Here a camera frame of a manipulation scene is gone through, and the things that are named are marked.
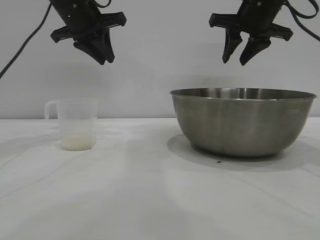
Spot clear plastic measuring cup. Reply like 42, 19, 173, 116
44, 98, 98, 152

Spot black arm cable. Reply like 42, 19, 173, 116
0, 2, 54, 79
281, 0, 320, 42

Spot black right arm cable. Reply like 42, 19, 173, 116
281, 0, 320, 42

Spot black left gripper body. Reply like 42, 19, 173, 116
48, 0, 127, 42

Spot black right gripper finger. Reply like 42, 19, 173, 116
221, 28, 244, 64
239, 37, 272, 67

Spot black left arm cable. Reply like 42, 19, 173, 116
0, 2, 54, 79

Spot stainless steel mixing bowl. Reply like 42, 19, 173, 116
169, 87, 317, 158

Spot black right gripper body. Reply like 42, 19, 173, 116
209, 0, 294, 42

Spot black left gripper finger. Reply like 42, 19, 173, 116
73, 34, 106, 66
96, 28, 116, 63

